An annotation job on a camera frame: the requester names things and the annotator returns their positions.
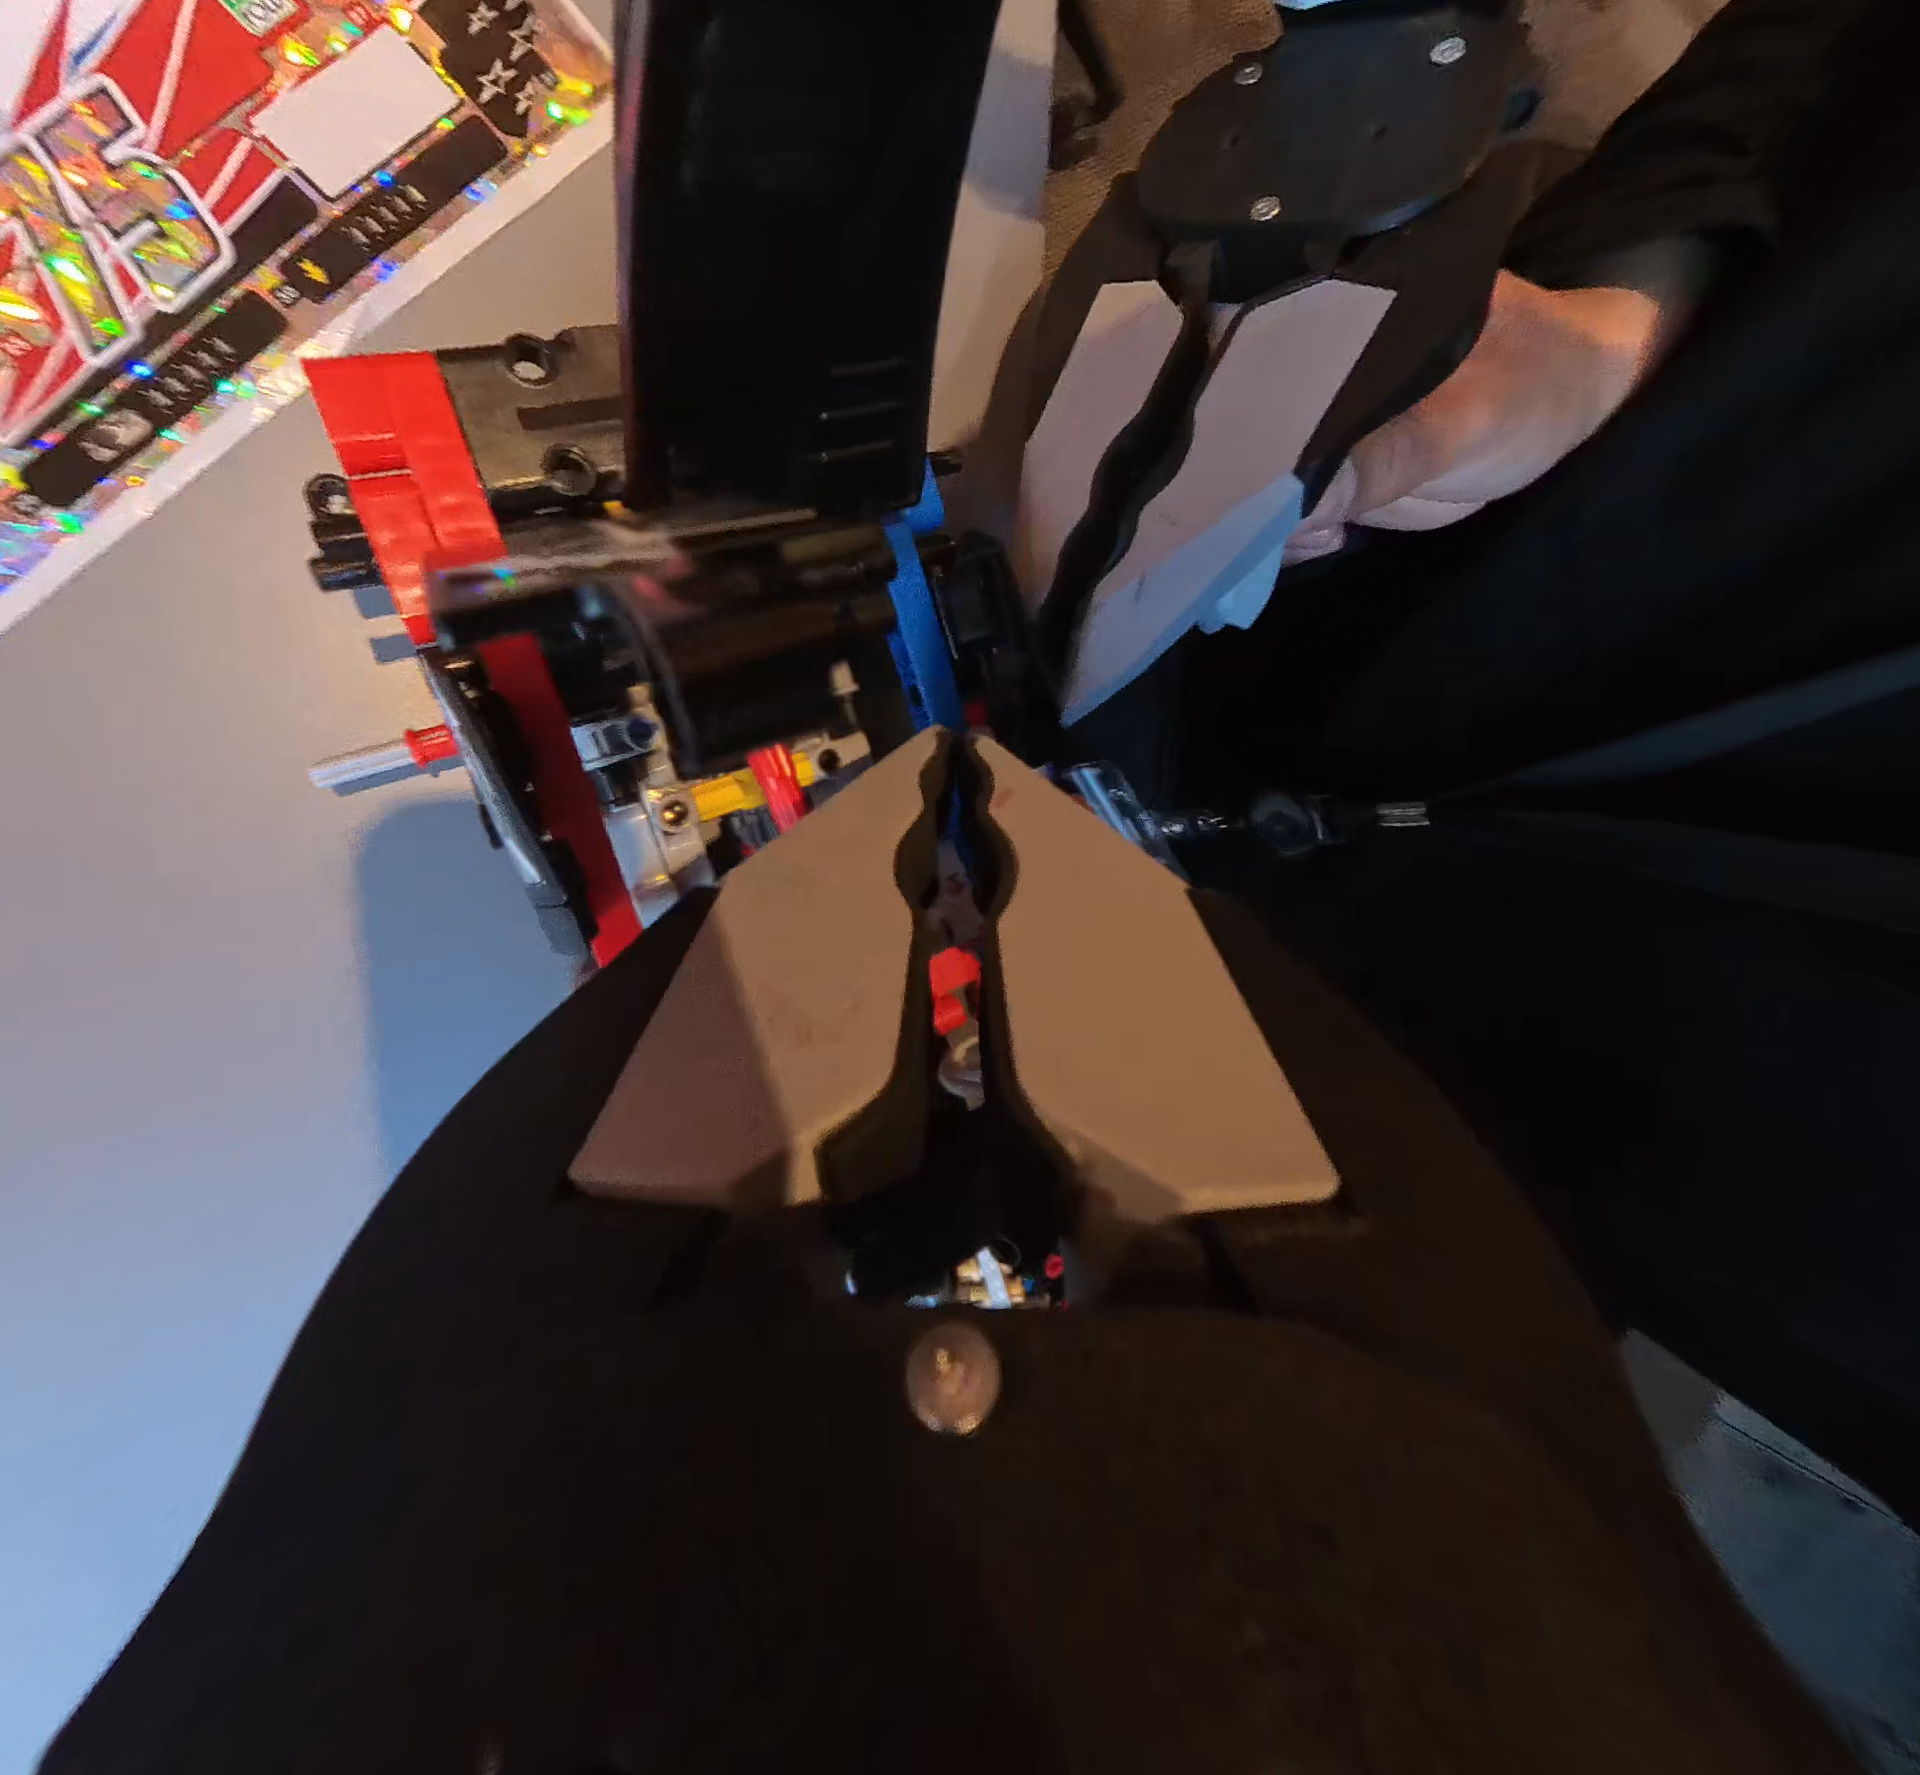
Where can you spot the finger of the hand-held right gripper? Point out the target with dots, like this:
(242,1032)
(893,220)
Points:
(1245,454)
(1094,426)

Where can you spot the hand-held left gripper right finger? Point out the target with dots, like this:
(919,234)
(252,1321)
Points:
(1155,1040)

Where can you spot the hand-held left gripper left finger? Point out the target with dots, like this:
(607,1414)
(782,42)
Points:
(751,1040)

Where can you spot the toy brick race car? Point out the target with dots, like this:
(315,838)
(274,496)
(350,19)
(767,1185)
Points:
(779,305)

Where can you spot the person's right forearm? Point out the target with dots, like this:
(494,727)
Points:
(1724,126)

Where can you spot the person's dark clothed body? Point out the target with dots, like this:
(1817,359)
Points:
(1650,980)

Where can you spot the holographic sticker sheet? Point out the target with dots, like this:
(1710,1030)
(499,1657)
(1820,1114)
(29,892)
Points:
(224,156)

